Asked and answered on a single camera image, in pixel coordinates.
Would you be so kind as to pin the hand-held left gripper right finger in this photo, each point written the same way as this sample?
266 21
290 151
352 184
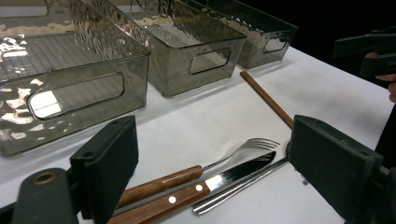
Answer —
333 158

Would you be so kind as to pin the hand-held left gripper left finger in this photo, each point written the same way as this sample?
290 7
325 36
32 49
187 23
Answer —
106 161

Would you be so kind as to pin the smoky clear plastic bin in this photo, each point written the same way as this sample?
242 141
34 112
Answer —
174 74
93 102
252 43

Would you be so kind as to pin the brown wooden chopstick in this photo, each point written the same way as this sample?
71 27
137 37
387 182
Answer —
267 99

